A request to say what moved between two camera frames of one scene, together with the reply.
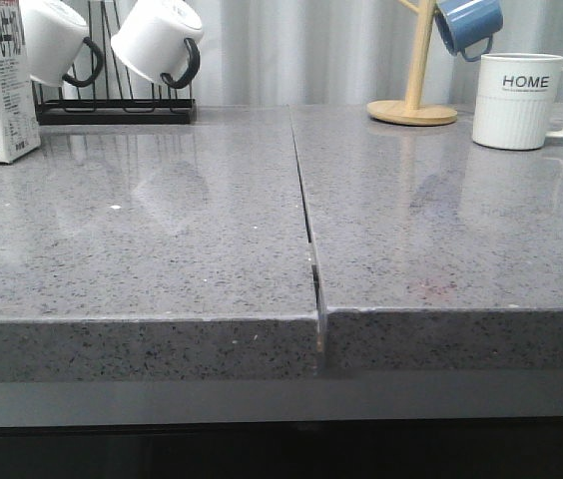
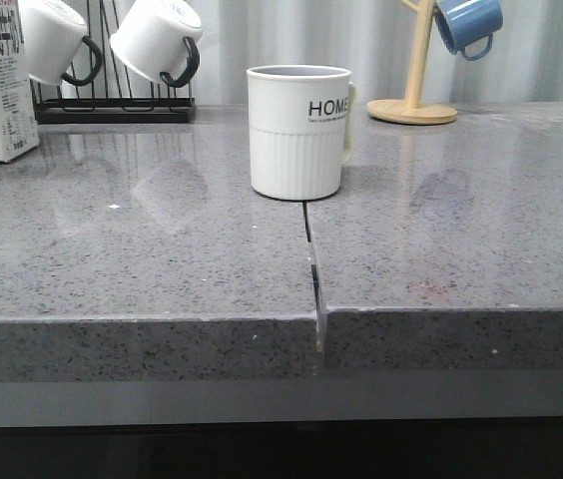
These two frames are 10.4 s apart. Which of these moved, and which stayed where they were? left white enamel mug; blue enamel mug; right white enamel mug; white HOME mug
Moved: white HOME mug
Stayed: left white enamel mug; blue enamel mug; right white enamel mug
